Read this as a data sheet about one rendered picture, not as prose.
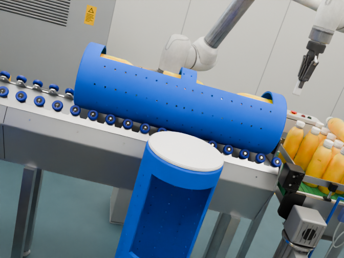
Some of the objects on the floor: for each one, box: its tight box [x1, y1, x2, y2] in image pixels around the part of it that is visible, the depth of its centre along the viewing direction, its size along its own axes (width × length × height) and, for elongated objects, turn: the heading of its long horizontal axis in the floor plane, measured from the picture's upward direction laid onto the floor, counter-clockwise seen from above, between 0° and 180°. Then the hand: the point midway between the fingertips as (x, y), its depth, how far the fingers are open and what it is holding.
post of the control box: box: [235, 199, 271, 258], centre depth 218 cm, size 4×4×100 cm
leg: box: [10, 166, 37, 258], centre depth 178 cm, size 6×6×63 cm
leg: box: [23, 168, 44, 256], centre depth 191 cm, size 6×6×63 cm
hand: (298, 87), depth 162 cm, fingers closed
